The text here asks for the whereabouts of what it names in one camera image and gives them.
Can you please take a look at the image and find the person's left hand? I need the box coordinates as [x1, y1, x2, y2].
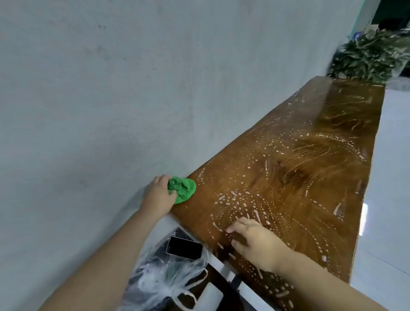
[140, 174, 177, 219]

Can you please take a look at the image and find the person's right hand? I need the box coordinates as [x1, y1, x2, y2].
[226, 217, 294, 273]

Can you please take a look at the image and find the green cloth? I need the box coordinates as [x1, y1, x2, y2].
[167, 176, 196, 205]

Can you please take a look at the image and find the person's left forearm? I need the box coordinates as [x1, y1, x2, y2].
[38, 208, 172, 311]

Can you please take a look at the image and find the person's right forearm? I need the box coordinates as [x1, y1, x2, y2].
[275, 249, 399, 311]

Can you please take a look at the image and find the black smartphone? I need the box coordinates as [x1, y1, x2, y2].
[166, 236, 204, 261]

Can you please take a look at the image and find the white spray bottle green collar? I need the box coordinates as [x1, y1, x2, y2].
[196, 282, 224, 311]

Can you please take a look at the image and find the brown wooden table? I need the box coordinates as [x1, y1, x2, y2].
[169, 76, 386, 311]

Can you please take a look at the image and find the clear plastic bag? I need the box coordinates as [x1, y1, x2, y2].
[117, 229, 209, 311]

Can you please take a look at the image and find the green leafy plant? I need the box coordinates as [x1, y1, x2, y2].
[328, 28, 410, 85]

